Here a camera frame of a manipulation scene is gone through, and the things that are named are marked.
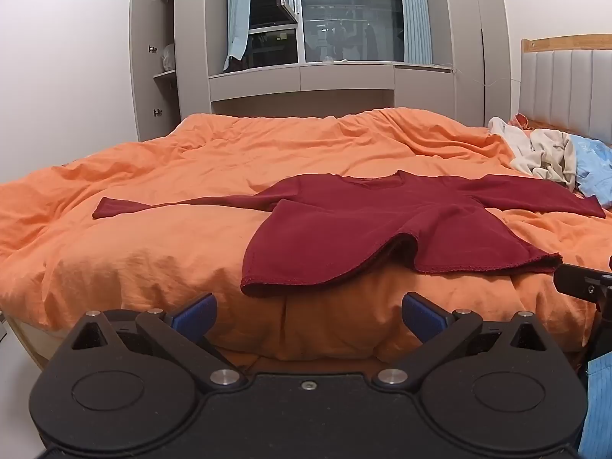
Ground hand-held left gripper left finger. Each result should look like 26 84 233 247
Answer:
71 291 246 392

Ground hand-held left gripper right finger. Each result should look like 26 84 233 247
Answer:
374 291 549 392

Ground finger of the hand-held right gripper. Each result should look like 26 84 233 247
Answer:
586 289 612 366
555 263 612 303

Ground dark red long-sleeved shirt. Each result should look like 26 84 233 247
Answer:
92 170 607 298

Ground cream crumpled clothes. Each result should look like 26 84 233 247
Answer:
488 117 579 191

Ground blue striped cloth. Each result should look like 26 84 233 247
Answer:
578 356 612 459

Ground light blue crumpled garment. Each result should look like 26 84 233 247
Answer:
569 135 612 208

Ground orange duvet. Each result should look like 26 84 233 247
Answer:
0 107 612 374

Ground grey padded wooden headboard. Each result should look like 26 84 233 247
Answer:
519 33 612 146

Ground grey built-in wardrobe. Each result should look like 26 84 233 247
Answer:
129 0 512 142

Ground light blue curtain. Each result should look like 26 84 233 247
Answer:
224 0 254 72
397 0 435 65

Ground window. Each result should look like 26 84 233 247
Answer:
246 0 407 64

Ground wooden bed frame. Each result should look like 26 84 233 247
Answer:
0 313 49 374

